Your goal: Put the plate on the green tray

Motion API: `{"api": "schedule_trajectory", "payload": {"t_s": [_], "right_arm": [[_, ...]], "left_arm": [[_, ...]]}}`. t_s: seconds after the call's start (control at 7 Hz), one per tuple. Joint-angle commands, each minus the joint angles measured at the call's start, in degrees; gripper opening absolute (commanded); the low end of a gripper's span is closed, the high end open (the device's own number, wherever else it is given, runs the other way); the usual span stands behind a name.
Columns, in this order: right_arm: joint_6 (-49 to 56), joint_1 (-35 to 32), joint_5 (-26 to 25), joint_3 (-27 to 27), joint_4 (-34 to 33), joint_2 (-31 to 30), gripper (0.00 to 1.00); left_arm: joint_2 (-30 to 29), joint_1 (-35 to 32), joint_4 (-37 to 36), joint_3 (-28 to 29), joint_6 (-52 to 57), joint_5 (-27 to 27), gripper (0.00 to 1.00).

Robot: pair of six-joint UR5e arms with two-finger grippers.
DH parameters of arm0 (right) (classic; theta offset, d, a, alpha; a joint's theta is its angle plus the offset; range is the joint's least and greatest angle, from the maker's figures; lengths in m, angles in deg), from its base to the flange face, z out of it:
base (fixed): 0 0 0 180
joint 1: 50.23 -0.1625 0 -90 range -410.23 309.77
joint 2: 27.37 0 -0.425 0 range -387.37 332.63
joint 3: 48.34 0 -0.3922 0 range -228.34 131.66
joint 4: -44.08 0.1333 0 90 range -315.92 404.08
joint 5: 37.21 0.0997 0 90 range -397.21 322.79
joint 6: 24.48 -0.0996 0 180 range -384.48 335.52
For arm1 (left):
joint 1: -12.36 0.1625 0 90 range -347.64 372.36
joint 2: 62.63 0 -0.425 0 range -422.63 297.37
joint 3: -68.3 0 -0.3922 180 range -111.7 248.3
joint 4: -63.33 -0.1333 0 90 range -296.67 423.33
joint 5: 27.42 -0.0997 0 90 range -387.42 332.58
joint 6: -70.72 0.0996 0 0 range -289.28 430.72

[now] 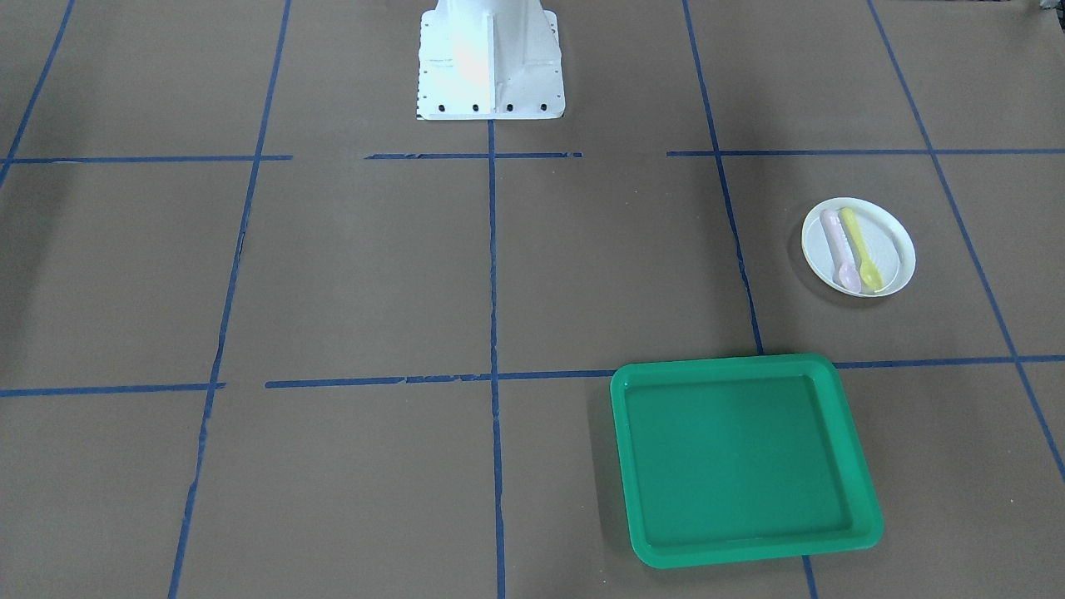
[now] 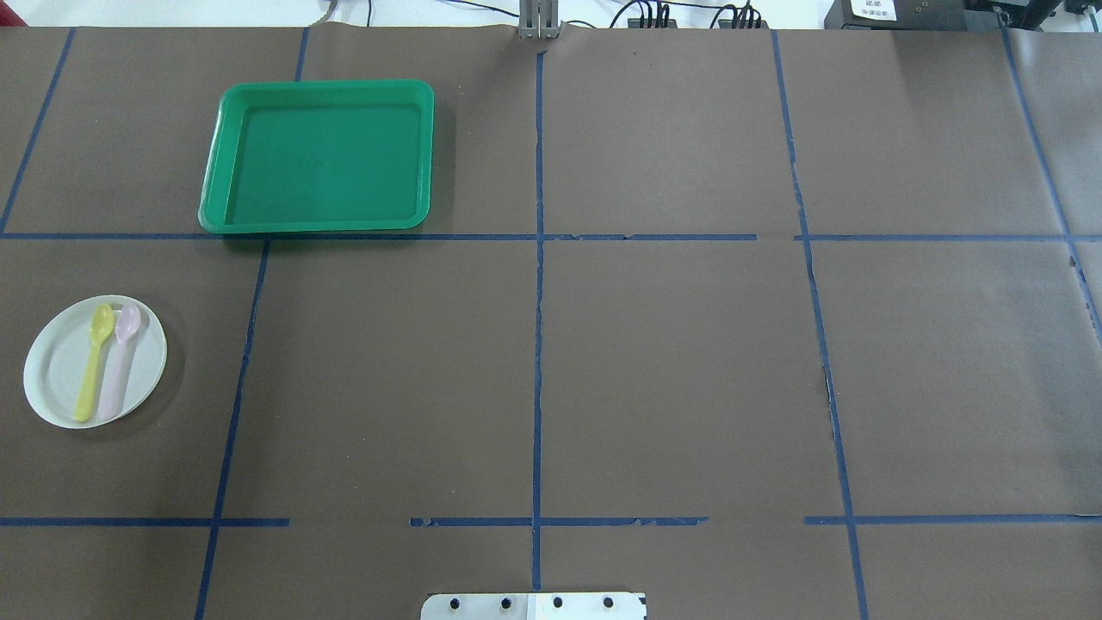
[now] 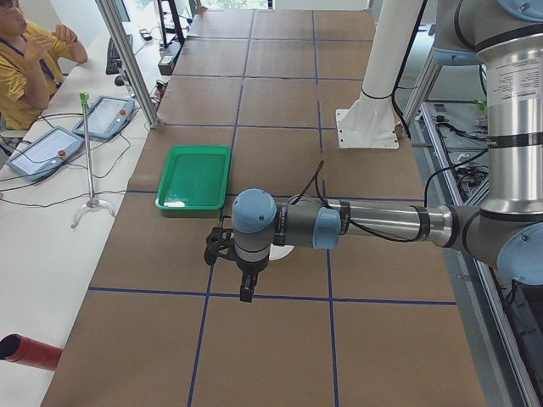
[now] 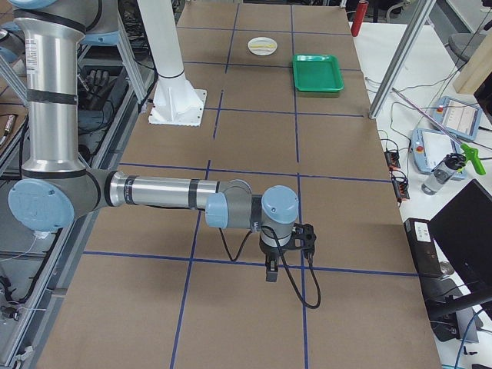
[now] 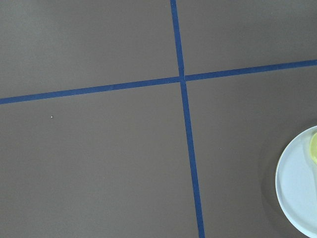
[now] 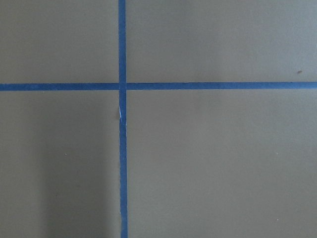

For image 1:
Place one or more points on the white round plate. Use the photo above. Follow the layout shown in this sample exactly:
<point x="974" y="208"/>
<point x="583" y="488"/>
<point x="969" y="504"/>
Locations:
<point x="888" y="242"/>

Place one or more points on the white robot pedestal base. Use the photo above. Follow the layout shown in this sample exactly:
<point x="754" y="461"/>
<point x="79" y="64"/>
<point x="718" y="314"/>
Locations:
<point x="489" y="60"/>

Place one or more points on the yellow plastic spoon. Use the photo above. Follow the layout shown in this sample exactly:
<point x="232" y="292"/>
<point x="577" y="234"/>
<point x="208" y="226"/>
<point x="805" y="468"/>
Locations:
<point x="872" y="279"/>

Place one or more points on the green plastic tray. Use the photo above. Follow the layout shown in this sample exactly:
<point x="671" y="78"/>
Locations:
<point x="741" y="459"/>

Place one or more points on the pink plastic spoon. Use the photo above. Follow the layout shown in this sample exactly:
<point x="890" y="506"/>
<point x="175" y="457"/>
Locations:
<point x="846" y="273"/>

